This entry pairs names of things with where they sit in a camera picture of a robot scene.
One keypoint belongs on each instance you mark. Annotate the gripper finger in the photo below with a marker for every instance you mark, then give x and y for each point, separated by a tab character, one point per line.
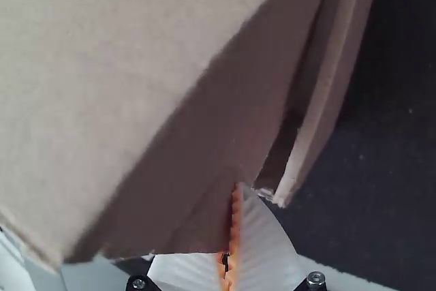
184	270
262	253

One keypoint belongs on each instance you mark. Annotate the cardboard box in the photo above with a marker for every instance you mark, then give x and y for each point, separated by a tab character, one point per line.
119	83

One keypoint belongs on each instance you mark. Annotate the black mat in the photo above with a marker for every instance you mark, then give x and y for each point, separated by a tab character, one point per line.
374	168

